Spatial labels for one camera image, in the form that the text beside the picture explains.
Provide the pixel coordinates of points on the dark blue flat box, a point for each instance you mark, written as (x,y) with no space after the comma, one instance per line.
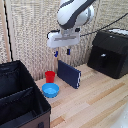
(69,74)

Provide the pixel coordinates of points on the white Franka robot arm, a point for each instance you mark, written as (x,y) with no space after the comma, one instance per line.
(74,13)

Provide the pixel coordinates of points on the beige woven folding screen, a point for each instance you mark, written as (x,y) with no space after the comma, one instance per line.
(30,30)

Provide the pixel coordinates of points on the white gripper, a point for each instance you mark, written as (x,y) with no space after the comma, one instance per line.
(63,39)

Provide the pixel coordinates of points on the blue cup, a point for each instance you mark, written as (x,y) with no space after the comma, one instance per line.
(50,90)

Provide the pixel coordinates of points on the white paper sheet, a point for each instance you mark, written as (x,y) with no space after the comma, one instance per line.
(120,31)

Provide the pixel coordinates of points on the red plastic cup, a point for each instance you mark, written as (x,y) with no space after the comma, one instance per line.
(50,77)

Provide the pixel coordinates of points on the black fabric storage bin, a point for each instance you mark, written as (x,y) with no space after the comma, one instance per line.
(18,96)

